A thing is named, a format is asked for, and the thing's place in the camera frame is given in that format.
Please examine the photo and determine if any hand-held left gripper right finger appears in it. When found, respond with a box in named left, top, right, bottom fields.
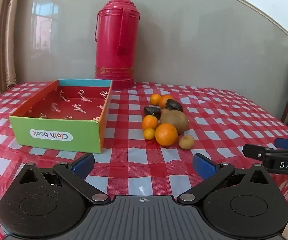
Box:
left=177, top=153, right=270, bottom=204

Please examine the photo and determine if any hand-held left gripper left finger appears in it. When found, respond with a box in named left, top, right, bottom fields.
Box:
left=18, top=153, right=111, bottom=204

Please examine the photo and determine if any small tan fruit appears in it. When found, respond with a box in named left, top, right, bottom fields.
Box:
left=179, top=135, right=195, bottom=150

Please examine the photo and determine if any large orange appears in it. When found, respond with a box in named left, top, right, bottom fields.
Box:
left=155, top=123, right=178, bottom=147

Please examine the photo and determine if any colourful cardboard box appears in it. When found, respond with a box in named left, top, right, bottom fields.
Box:
left=9, top=79, right=113, bottom=154

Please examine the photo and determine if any brown kiwi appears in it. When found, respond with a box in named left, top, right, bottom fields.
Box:
left=160, top=108, right=189, bottom=135

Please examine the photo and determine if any tiny kumquat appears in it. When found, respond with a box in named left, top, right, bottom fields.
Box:
left=144, top=128, right=156, bottom=140

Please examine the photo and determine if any dark brown fruit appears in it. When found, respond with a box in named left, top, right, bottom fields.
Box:
left=165, top=99, right=184, bottom=113
left=144, top=106, right=162, bottom=119

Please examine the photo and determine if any medium orange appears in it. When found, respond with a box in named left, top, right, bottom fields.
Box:
left=158, top=95, right=174, bottom=109
left=141, top=115, right=158, bottom=131

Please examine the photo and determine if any small orange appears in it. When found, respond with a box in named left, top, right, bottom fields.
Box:
left=150, top=94, right=162, bottom=106

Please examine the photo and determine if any red checkered tablecloth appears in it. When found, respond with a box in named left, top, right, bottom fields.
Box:
left=0, top=81, right=288, bottom=240

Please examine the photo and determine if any red thermos flask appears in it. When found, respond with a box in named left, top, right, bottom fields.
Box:
left=94, top=0, right=141, bottom=90

